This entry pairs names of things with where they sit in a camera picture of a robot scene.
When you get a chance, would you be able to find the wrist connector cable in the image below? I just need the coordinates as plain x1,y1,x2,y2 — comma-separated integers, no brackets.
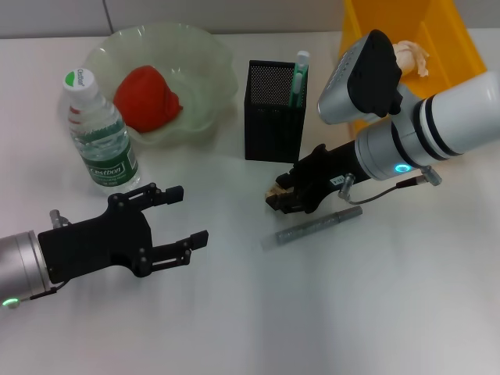
29,209,73,302
337,166,443,205

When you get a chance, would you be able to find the yellow plastic bin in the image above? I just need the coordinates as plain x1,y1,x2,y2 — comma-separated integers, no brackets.
337,0,488,134

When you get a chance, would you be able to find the black mesh pen holder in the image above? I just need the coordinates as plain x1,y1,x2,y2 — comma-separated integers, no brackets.
244,59,309,165

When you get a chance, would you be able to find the white paper ball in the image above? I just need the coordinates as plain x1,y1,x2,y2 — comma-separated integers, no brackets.
392,40,431,78

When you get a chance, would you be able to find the pale green wavy fruit plate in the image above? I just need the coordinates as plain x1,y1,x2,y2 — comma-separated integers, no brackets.
84,23,239,148

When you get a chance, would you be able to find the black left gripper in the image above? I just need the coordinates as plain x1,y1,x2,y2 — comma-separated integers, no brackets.
37,182,209,284

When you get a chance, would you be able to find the red object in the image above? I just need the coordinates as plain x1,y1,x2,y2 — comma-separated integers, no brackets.
112,66,184,133

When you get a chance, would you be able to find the right wrist connector cable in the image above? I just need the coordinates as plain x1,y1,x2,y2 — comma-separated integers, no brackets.
337,166,443,205

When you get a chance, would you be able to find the green utility knife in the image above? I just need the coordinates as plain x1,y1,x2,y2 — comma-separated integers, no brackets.
287,50,309,109

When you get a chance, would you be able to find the grey marker pen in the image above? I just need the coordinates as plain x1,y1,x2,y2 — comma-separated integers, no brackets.
260,206,363,251

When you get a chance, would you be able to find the left wrist connector cable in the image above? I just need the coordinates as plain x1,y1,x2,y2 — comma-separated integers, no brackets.
29,209,73,302

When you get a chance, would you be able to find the clear green-label water bottle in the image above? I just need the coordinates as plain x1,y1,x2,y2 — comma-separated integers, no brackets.
62,68,141,198

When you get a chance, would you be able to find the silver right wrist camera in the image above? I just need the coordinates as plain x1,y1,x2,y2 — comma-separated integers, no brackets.
316,30,403,126

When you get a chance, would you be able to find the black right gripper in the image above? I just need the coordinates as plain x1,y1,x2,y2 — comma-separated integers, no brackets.
265,140,370,215

